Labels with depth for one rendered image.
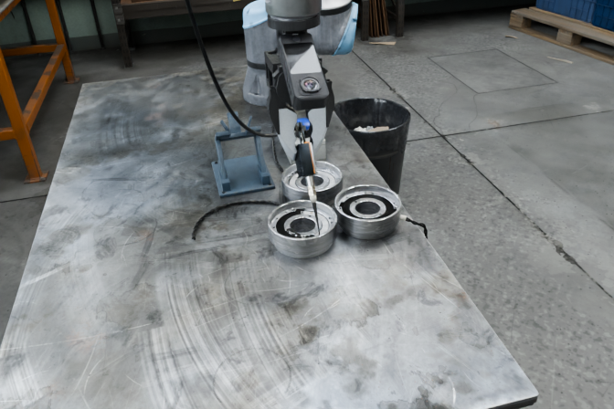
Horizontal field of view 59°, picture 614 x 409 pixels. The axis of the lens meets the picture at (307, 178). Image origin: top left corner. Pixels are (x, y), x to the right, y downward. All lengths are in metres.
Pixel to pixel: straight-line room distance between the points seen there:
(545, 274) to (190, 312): 1.58
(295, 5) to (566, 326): 1.50
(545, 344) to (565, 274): 0.37
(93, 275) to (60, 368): 0.17
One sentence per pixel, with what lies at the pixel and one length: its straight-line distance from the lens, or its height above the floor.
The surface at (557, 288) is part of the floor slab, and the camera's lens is 2.10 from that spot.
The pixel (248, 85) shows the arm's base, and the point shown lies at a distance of 1.34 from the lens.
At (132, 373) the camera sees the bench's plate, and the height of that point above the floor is 0.80.
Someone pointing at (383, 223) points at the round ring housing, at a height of 0.83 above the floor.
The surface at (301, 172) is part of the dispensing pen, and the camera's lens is 0.80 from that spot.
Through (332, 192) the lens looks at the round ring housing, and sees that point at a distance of 0.91.
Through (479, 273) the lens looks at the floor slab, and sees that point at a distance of 2.08.
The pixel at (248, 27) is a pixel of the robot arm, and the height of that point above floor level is 0.98.
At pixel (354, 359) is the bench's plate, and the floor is 0.80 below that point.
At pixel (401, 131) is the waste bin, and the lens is 2.09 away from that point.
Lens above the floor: 1.32
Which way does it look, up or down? 31 degrees down
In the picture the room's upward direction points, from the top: 2 degrees counter-clockwise
